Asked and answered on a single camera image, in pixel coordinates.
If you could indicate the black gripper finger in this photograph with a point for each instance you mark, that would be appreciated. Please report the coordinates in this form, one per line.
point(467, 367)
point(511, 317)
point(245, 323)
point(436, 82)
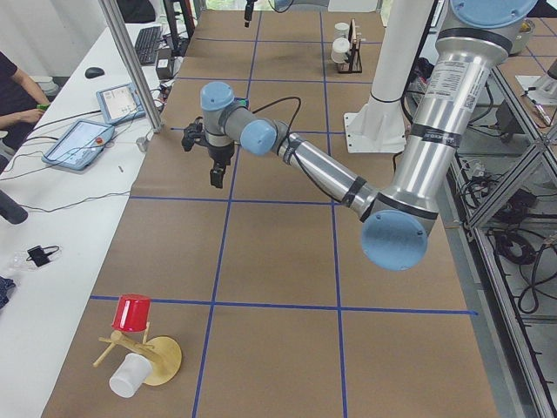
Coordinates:
point(248, 13)

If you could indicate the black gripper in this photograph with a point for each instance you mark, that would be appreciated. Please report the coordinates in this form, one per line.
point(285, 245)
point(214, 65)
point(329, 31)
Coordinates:
point(220, 154)

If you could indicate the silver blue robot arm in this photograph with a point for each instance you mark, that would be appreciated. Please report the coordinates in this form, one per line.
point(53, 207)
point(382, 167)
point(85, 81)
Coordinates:
point(475, 37)

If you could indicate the white cup with lettering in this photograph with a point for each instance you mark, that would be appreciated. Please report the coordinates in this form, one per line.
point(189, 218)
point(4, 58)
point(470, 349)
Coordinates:
point(341, 29)

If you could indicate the white upturned cup in rack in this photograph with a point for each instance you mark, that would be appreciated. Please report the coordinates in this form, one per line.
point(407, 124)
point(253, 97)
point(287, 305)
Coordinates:
point(340, 49)

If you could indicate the red cup on stand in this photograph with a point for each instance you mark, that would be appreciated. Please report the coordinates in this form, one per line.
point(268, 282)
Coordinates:
point(132, 313)

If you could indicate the white cup on stand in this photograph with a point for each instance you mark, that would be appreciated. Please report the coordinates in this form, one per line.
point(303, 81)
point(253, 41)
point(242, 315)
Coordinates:
point(130, 375)

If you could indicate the black power adapter box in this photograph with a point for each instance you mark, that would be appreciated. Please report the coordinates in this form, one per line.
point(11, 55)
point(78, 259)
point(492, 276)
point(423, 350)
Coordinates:
point(165, 64)

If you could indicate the black keyboard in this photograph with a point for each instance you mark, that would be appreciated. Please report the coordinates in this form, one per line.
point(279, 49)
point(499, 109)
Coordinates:
point(146, 44)

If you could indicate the teach pendant tablet far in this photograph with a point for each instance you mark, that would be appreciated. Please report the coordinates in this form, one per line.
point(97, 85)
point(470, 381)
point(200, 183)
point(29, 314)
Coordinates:
point(120, 103)

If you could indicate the teach pendant tablet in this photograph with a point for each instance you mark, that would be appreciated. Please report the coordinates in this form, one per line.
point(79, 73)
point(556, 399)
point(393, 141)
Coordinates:
point(79, 146)
point(120, 103)

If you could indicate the teach pendant tablet near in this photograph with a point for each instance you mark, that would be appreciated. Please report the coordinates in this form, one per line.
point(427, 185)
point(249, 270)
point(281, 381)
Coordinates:
point(79, 146)

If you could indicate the black computer mouse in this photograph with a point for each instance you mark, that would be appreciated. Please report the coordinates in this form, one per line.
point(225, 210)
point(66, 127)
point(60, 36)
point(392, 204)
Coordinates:
point(93, 72)

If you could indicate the wooden mug tree stand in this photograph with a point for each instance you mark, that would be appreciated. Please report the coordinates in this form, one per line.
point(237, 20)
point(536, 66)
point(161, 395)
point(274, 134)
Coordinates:
point(163, 353)

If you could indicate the black small device on plastic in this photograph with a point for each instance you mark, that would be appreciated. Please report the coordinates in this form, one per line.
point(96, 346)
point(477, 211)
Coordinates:
point(40, 256)

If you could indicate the seated person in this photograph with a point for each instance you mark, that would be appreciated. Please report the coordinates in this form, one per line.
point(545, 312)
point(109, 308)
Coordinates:
point(23, 103)

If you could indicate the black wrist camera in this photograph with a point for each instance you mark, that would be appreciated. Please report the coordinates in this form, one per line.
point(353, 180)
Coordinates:
point(193, 134)

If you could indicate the black wire cup rack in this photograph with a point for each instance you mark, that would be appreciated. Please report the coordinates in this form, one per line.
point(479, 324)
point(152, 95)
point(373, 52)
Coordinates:
point(353, 64)

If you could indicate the aluminium frame post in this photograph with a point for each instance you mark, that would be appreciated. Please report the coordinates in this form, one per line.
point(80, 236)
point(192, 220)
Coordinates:
point(129, 57)

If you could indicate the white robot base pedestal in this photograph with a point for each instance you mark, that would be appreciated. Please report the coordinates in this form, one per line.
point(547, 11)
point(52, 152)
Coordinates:
point(379, 126)

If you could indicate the aluminium frame table side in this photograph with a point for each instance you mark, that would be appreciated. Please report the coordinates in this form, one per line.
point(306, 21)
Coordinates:
point(502, 195)

